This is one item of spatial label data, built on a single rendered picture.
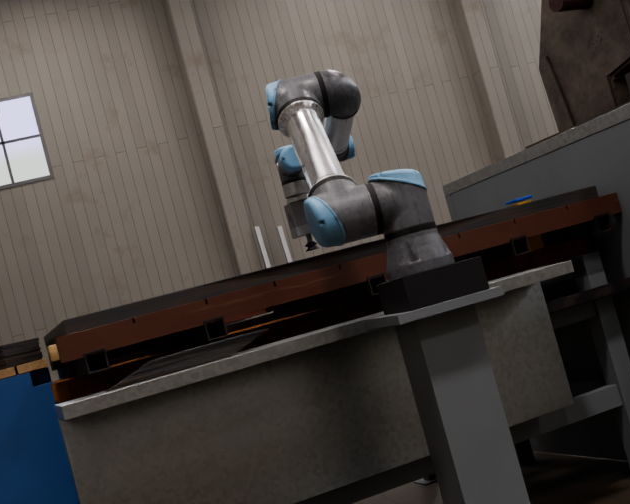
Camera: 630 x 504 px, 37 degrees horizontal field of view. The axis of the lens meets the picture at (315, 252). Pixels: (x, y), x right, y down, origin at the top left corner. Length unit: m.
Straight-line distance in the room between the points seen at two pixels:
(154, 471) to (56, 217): 10.36
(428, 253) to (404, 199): 0.13
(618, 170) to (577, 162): 0.18
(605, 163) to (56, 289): 10.10
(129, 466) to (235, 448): 0.25
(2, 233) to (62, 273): 0.90
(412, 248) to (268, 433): 0.59
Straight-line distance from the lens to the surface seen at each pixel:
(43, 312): 12.34
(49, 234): 12.43
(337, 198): 1.99
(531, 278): 2.39
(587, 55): 6.97
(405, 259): 1.99
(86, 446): 2.17
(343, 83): 2.32
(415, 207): 2.01
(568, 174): 3.00
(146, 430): 2.19
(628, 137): 2.77
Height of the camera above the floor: 0.75
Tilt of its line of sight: 3 degrees up
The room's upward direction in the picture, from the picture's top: 15 degrees counter-clockwise
